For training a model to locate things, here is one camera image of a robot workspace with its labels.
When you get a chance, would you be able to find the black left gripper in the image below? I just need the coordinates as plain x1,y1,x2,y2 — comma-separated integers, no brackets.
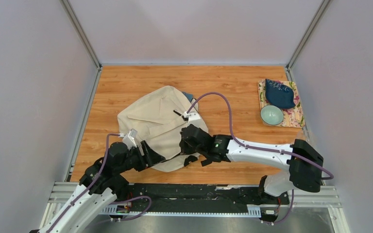
114,139,166,175

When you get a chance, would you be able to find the beige canvas backpack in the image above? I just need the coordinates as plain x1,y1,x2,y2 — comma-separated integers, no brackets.
117,85,200,172

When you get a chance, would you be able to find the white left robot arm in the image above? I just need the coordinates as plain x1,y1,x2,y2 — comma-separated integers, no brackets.
36,141,165,233

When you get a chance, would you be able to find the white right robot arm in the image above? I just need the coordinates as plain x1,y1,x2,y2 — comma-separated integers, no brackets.
180,125,323,203

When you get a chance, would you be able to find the light green ceramic bowl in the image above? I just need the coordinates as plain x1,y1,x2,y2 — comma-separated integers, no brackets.
260,105,284,126

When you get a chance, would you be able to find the dark blue embroidered pouch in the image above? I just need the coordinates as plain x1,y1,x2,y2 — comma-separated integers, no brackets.
265,79,296,109

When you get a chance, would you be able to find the floral placemat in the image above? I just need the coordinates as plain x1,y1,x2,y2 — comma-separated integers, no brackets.
258,79,305,128

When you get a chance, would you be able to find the clear drinking glass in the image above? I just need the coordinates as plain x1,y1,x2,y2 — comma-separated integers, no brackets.
296,129,315,146

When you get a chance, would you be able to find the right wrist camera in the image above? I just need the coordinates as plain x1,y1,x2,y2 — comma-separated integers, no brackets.
182,112,202,124

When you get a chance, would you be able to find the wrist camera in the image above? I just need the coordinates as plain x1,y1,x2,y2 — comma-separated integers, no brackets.
122,129,140,150
182,112,202,124

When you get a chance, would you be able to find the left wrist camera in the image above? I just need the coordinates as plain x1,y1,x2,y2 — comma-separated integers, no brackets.
122,129,140,150

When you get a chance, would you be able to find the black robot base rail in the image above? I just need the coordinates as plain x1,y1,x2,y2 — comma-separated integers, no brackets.
101,183,290,218

